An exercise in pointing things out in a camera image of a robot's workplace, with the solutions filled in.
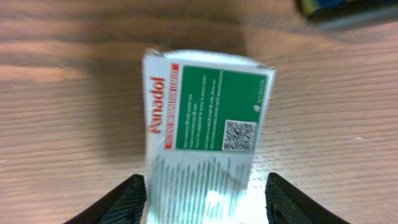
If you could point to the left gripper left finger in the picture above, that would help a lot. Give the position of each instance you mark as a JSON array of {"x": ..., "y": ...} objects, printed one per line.
[{"x": 122, "y": 205}]

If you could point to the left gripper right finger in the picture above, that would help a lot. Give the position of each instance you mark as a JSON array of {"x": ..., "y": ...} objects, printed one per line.
[{"x": 286, "y": 204}]

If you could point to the white green medicine box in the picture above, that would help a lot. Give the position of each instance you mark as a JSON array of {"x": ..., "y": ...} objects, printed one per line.
[{"x": 203, "y": 117}]

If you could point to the clear plastic container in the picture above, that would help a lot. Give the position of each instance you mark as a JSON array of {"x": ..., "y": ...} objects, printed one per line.
[{"x": 347, "y": 14}]

